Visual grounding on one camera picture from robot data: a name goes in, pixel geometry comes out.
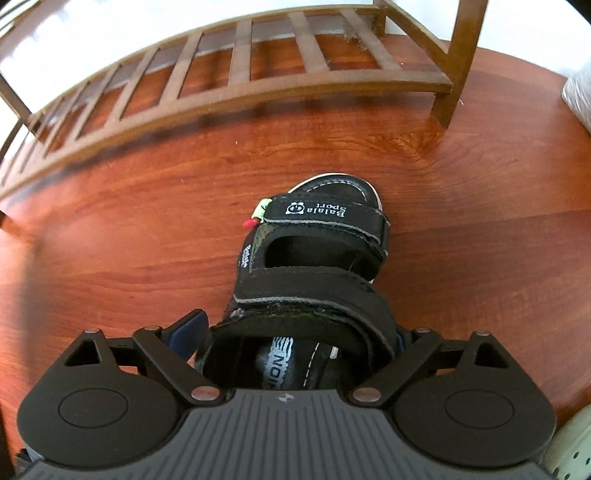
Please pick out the white printed plastic bag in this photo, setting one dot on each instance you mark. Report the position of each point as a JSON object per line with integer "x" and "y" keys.
{"x": 579, "y": 97}

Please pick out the mint green clog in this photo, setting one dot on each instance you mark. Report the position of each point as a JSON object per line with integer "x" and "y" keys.
{"x": 572, "y": 452}

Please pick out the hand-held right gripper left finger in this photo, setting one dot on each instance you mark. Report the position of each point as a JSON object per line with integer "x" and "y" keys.
{"x": 189, "y": 330}

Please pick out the brown wooden shoe rack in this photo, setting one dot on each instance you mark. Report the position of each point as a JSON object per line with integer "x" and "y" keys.
{"x": 277, "y": 92}

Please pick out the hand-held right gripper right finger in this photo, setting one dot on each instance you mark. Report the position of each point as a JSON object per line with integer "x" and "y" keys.
{"x": 415, "y": 353}

